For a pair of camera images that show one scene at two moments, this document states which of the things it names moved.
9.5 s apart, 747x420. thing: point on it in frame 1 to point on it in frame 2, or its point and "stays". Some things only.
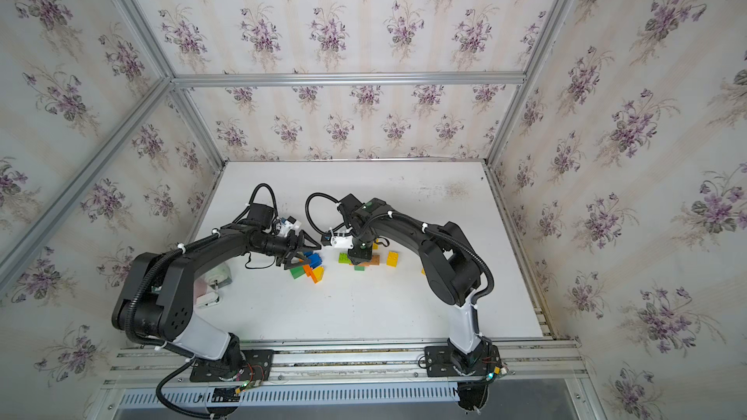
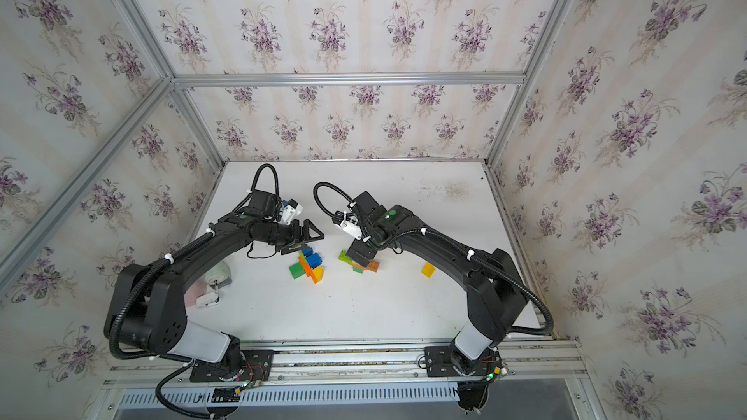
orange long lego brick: (309, 272) stays
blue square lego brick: (315, 260) stays
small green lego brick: (297, 271) stays
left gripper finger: (290, 265) to (295, 247)
